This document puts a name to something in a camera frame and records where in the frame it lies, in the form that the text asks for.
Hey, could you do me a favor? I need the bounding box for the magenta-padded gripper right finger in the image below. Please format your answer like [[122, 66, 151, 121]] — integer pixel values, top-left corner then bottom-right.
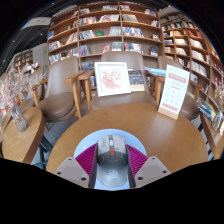
[[125, 143, 172, 189]]

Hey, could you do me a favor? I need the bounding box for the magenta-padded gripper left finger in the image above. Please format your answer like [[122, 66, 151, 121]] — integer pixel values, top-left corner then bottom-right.
[[53, 143, 99, 189]]

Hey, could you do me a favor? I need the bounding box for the grey computer mouse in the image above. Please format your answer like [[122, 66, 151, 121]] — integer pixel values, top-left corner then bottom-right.
[[95, 134, 130, 190]]

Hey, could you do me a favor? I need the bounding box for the round light blue mouse pad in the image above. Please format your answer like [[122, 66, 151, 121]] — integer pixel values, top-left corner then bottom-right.
[[73, 128, 148, 191]]

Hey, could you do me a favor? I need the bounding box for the round wooden side table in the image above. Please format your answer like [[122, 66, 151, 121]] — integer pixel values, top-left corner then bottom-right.
[[199, 111, 224, 160], [0, 106, 46, 165]]

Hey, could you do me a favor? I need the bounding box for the glass vase with pink flowers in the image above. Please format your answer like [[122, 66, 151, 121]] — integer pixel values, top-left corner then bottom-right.
[[0, 63, 44, 133]]

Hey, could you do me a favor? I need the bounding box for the brown padded wooden armchair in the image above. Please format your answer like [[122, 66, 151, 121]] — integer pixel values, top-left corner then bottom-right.
[[32, 56, 87, 123], [78, 50, 166, 113], [154, 55, 205, 122]]

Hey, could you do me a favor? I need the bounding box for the stack of books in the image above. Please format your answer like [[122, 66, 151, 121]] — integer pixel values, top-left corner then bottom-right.
[[196, 98, 218, 122]]

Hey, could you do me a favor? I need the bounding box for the white sign on wooden stand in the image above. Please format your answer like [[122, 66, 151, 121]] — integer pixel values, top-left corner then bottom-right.
[[157, 63, 191, 120]]

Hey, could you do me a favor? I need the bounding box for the glass vase with pale flowers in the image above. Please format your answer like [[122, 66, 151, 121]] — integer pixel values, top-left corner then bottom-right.
[[211, 84, 224, 133]]

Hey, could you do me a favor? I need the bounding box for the dark covered book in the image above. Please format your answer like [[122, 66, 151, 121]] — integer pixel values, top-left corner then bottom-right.
[[127, 69, 146, 93]]

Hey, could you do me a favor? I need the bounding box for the light blue booklet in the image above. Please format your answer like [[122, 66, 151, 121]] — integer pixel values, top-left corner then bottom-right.
[[143, 66, 167, 77]]

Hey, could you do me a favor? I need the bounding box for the white framed flower picture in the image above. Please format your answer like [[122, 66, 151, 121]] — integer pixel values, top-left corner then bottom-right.
[[94, 61, 132, 98]]

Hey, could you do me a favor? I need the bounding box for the distant wooden bookshelf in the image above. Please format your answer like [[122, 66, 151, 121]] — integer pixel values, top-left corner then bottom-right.
[[13, 49, 34, 71]]

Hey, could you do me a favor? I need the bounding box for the angled wooden bookshelf with books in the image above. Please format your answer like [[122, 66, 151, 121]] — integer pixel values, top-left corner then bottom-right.
[[159, 12, 224, 101]]

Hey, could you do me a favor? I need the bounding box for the wide wooden bookshelf with books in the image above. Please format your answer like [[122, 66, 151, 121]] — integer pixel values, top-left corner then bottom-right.
[[46, 1, 165, 68]]

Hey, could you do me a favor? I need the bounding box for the white hanging ceiling panel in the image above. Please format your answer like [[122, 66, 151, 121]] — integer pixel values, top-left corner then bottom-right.
[[21, 16, 53, 30]]

